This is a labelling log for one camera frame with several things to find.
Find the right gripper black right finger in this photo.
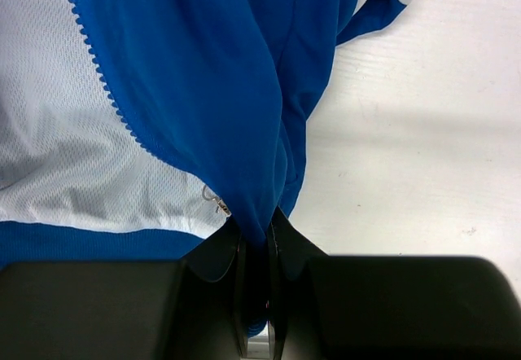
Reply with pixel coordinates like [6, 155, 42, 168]
[267, 211, 520, 359]

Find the blue white red jacket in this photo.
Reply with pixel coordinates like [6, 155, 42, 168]
[0, 0, 428, 343]

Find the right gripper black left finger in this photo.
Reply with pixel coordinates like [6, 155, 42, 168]
[1, 220, 246, 359]

